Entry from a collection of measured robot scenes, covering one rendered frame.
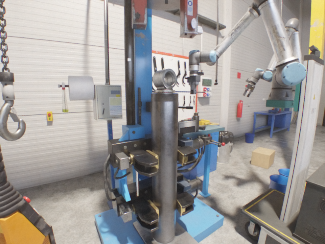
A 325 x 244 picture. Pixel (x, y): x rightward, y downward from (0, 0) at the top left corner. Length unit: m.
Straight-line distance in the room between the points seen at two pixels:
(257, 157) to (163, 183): 2.79
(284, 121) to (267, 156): 4.23
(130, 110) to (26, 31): 2.23
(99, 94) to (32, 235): 1.48
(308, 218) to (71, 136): 3.17
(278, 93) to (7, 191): 1.60
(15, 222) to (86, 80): 1.49
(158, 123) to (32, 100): 2.28
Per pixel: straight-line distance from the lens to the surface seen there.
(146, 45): 1.67
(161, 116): 1.15
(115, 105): 1.91
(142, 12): 1.30
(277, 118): 7.91
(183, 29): 1.35
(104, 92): 1.88
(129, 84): 1.45
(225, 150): 3.60
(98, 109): 1.87
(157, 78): 1.20
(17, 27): 3.22
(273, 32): 1.42
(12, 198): 0.56
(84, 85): 1.82
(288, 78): 1.33
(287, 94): 1.52
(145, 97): 1.59
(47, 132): 3.07
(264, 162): 3.81
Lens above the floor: 1.45
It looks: 9 degrees down
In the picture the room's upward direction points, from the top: straight up
